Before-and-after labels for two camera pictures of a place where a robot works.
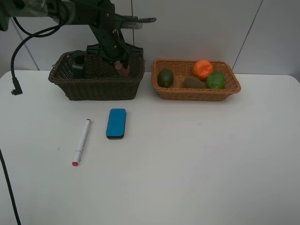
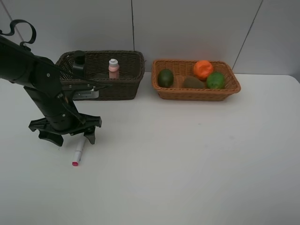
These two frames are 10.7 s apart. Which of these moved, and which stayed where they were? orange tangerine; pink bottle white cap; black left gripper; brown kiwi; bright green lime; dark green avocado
Moved: black left gripper; pink bottle white cap
Stayed: brown kiwi; orange tangerine; bright green lime; dark green avocado
